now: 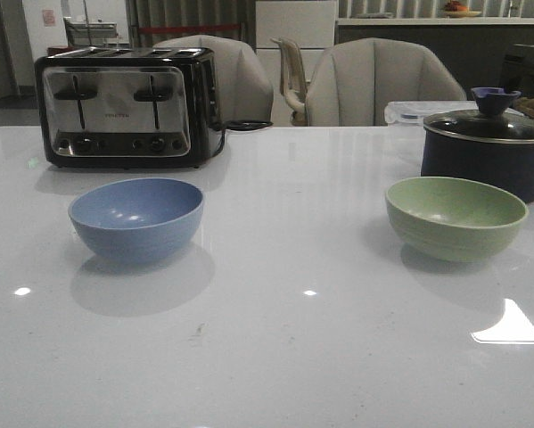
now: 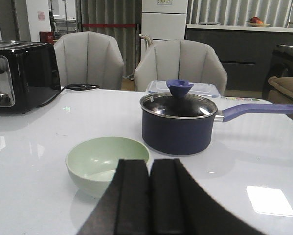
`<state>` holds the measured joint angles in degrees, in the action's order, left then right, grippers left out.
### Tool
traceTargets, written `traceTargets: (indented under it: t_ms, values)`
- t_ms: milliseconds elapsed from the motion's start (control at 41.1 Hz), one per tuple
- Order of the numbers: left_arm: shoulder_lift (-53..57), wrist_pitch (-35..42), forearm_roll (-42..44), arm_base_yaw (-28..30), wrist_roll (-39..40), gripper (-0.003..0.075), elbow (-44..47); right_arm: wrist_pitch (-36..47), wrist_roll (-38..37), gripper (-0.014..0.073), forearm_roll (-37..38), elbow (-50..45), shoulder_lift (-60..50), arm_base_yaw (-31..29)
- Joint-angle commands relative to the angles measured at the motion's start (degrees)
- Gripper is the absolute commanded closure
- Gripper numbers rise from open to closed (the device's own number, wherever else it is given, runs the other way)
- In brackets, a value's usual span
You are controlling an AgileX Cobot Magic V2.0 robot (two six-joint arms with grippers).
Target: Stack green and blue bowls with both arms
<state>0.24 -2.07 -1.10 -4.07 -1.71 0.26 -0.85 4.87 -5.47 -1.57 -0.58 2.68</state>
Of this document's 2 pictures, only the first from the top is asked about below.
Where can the blue bowl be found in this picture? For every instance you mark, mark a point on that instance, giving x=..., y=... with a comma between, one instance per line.
x=138, y=221

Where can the green bowl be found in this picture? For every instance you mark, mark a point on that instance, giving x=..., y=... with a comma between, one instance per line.
x=454, y=219

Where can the beige armchair left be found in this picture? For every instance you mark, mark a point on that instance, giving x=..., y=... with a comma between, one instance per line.
x=244, y=90

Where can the beige armchair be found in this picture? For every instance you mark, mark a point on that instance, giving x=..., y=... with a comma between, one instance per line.
x=354, y=81
x=244, y=90

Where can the cream plastic chair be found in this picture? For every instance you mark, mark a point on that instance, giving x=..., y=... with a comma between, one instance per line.
x=293, y=84

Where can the beige armchair right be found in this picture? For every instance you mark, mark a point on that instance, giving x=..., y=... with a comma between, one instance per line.
x=354, y=81

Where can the clear plastic container blue clips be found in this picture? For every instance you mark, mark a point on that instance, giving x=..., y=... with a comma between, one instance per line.
x=409, y=113

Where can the white cabinet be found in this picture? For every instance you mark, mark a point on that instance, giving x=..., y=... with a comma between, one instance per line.
x=311, y=24

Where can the black chrome four-slot toaster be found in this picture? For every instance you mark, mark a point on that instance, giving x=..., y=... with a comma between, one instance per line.
x=127, y=108

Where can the glass pot lid blue knob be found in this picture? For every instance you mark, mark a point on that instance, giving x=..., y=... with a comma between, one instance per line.
x=489, y=122

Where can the dark blue cooking pot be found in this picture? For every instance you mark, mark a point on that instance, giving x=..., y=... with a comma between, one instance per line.
x=507, y=165

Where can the metal cart background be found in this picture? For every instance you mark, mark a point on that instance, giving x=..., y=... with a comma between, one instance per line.
x=84, y=27

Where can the fruit bowl on counter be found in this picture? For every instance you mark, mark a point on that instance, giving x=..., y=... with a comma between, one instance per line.
x=456, y=9

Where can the black appliance far right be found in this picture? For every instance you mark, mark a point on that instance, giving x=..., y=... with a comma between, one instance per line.
x=517, y=73

